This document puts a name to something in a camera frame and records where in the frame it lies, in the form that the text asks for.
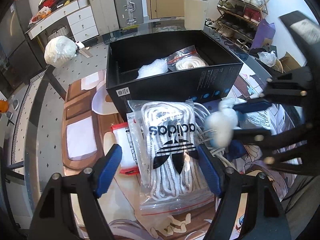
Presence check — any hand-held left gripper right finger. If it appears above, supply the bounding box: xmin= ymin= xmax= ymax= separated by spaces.
xmin=197 ymin=144 xmax=293 ymax=240

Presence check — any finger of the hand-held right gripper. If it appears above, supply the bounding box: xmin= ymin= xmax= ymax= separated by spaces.
xmin=233 ymin=124 xmax=318 ymax=177
xmin=232 ymin=66 xmax=315 ymax=112

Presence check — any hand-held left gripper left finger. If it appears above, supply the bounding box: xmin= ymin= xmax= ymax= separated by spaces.
xmin=30 ymin=144 xmax=123 ymax=240

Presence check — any red-edged white packet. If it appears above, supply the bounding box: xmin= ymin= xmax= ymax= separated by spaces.
xmin=111 ymin=122 xmax=140 ymax=175

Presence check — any white soft cotton ball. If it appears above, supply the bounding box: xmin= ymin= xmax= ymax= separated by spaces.
xmin=204 ymin=97 xmax=239 ymax=148

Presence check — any bag of white shoelaces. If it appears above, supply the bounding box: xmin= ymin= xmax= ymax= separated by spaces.
xmin=127 ymin=99 xmax=218 ymax=215

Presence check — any white charging cable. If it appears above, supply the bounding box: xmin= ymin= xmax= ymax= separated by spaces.
xmin=194 ymin=101 xmax=238 ymax=168

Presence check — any black cardboard box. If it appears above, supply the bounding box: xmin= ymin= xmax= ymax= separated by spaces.
xmin=106 ymin=29 xmax=244 ymax=115

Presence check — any white printed packet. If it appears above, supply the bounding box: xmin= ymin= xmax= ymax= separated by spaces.
xmin=240 ymin=105 xmax=278 ymax=135

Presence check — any blue pouch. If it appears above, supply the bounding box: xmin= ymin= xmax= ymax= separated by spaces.
xmin=226 ymin=140 xmax=247 ymax=159

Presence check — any brown cardboard box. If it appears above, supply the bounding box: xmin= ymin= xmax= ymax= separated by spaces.
xmin=277 ymin=52 xmax=304 ymax=73

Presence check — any purple bag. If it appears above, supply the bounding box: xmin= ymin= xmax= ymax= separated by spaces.
xmin=250 ymin=19 xmax=275 ymax=53

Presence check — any clear plastic bag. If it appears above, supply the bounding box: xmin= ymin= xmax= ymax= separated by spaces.
xmin=257 ymin=51 xmax=277 ymax=67

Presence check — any shoe rack with shoes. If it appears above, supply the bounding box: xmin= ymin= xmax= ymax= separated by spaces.
xmin=215 ymin=0 xmax=270 ymax=53

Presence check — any bag of cream laces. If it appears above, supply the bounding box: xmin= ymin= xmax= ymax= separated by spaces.
xmin=166 ymin=45 xmax=209 ymax=72

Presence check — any white bubble wrap piece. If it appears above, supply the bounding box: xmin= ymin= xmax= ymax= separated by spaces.
xmin=134 ymin=58 xmax=170 ymax=80

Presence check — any white wrapped bundle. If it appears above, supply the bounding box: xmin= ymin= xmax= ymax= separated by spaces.
xmin=44 ymin=36 xmax=78 ymax=67

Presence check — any woven basket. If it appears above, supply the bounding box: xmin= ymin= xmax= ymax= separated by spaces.
xmin=51 ymin=26 xmax=69 ymax=39

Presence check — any white desk with drawers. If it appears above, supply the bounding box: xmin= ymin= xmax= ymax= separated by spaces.
xmin=25 ymin=0 xmax=99 ymax=42

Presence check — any silver suitcase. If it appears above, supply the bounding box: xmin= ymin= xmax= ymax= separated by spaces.
xmin=112 ymin=0 xmax=144 ymax=28

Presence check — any beige suitcase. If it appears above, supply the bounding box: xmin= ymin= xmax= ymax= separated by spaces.
xmin=89 ymin=0 xmax=119 ymax=33

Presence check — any grey fridge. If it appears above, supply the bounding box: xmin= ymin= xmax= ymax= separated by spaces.
xmin=0 ymin=0 xmax=48 ymax=85

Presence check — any bag of oranges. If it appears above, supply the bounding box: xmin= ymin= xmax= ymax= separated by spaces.
xmin=30 ymin=6 xmax=52 ymax=23

